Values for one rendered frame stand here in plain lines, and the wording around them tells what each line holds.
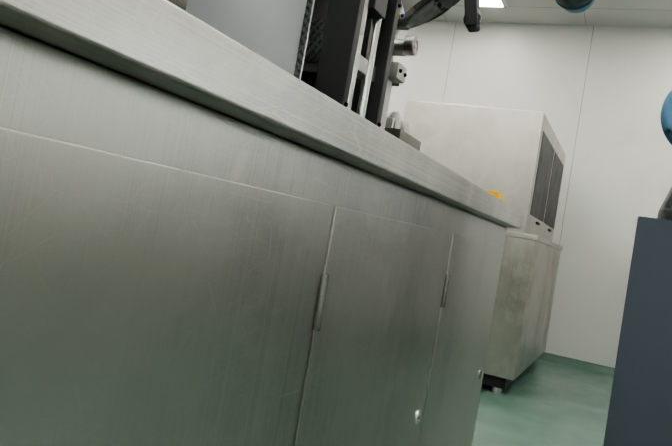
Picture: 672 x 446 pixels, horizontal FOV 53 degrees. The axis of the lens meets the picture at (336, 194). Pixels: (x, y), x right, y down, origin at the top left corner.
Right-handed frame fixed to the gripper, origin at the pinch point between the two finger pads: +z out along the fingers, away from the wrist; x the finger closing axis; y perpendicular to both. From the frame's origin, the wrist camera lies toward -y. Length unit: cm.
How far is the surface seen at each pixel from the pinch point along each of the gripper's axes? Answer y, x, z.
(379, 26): -13.7, 32.8, 1.0
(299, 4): -3.5, 35.8, 9.9
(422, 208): -44, 40, 8
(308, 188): -45, 76, 9
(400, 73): -10.3, 4.9, 5.3
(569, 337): -87, -450, 52
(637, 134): 26, -449, -78
